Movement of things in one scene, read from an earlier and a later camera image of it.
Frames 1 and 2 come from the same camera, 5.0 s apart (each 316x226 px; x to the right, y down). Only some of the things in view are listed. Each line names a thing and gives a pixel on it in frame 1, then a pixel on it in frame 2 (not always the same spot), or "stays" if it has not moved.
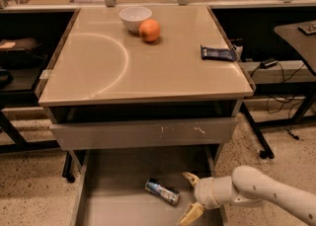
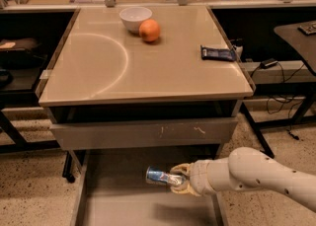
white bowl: [133, 16] stays
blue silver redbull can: [167, 192] to [157, 174]
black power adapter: [268, 63] stays
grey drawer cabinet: [148, 96] stays
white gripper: [203, 191] to [198, 177]
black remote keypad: [308, 28] stays
